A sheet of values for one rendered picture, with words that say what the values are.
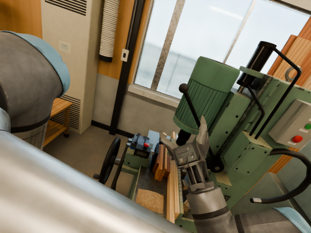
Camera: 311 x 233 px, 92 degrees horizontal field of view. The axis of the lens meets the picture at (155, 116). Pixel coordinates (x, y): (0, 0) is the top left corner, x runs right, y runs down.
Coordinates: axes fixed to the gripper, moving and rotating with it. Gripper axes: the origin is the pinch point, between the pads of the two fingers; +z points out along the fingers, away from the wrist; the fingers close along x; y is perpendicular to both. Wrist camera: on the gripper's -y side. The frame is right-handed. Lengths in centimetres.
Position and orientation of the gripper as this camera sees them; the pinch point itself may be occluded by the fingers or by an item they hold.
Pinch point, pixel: (180, 124)
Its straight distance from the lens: 51.1
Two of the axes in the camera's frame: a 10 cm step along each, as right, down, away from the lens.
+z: -2.4, -8.7, 4.3
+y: -4.0, -3.1, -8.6
